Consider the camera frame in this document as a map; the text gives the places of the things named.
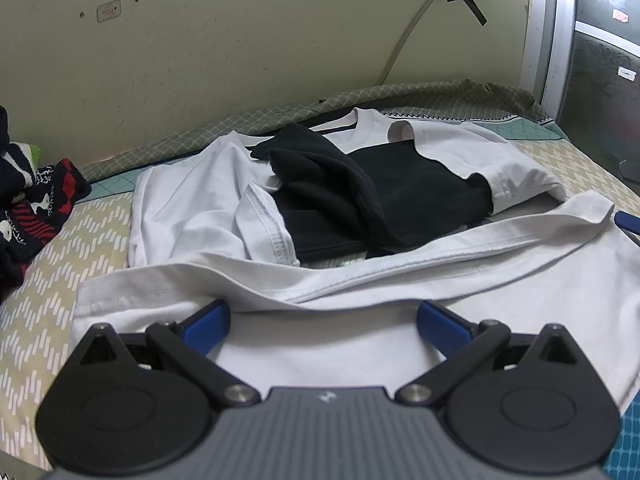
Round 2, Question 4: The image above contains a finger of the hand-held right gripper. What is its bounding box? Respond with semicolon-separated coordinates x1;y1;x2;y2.
614;210;640;236

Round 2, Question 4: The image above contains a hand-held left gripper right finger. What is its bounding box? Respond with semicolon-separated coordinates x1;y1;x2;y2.
397;300;583;406

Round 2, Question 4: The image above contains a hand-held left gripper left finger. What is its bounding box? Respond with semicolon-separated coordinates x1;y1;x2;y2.
75;300;261;406

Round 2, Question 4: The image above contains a white t-shirt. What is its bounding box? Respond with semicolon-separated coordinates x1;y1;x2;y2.
74;107;640;411

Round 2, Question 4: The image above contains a black t-shirt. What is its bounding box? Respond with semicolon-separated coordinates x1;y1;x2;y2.
248;124;494;264

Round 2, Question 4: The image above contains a zigzag patterned bed sheet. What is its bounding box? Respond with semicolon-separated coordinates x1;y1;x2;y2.
0;77;640;480

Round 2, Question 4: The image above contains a frosted glass window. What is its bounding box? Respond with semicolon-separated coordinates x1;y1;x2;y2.
520;0;640;186

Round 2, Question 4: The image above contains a dark patterned knit garment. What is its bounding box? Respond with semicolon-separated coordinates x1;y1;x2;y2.
0;105;93;301

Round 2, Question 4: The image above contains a grey wall cable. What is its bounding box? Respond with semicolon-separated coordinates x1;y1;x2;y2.
382;0;451;87

